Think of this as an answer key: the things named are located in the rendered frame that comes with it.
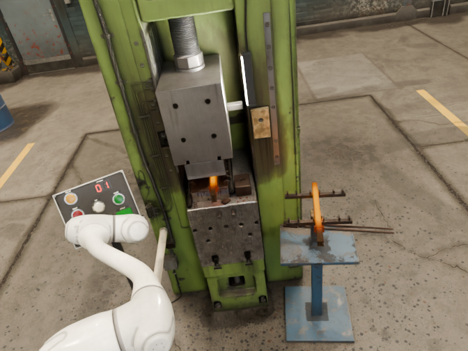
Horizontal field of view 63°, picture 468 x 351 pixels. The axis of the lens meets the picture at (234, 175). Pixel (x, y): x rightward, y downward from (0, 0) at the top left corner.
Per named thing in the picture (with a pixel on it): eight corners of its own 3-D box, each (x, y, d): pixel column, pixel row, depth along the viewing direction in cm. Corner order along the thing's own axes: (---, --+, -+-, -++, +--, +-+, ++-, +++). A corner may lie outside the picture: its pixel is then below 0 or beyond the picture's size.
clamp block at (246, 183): (251, 194, 204) (251, 185, 201) (236, 196, 205) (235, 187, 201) (250, 182, 214) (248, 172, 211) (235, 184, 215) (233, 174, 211)
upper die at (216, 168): (225, 175, 196) (223, 159, 191) (187, 180, 197) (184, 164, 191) (223, 135, 231) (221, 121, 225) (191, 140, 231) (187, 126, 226)
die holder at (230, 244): (264, 259, 225) (257, 201, 199) (200, 267, 226) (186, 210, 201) (255, 200, 271) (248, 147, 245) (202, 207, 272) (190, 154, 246)
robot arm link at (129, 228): (146, 212, 153) (112, 212, 149) (152, 216, 138) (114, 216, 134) (146, 239, 153) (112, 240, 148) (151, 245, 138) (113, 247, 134)
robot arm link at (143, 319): (162, 275, 102) (111, 294, 98) (174, 318, 85) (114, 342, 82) (175, 313, 106) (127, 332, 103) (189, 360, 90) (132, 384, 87)
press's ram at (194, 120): (249, 155, 190) (240, 79, 167) (174, 166, 191) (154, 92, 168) (243, 118, 225) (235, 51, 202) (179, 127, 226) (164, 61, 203)
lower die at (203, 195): (229, 198, 205) (227, 185, 200) (193, 203, 205) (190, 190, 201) (226, 157, 239) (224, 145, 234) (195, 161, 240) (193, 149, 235)
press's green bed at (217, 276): (269, 307, 252) (263, 258, 225) (214, 314, 253) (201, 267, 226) (260, 246, 297) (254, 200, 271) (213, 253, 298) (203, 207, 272)
